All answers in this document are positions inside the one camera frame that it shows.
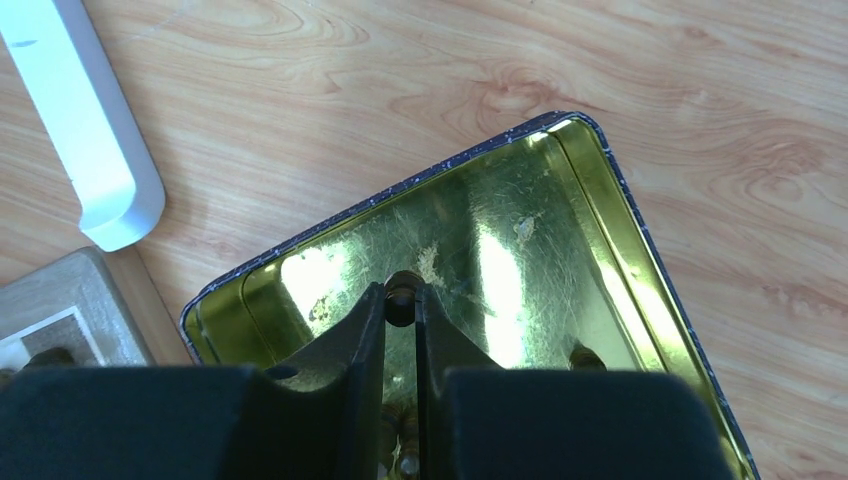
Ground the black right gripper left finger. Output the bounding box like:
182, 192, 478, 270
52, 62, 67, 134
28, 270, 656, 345
1, 283, 385, 479

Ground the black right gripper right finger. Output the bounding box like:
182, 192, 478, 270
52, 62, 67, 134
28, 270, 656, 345
415, 286, 732, 479

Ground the dark chess piece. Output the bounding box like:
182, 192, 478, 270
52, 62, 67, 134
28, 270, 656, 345
384, 270, 424, 328

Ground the wooden chess board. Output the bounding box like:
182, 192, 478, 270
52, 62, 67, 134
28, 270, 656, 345
1, 247, 154, 385

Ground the white clothes rack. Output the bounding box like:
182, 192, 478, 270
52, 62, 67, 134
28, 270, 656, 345
1, 1, 166, 252

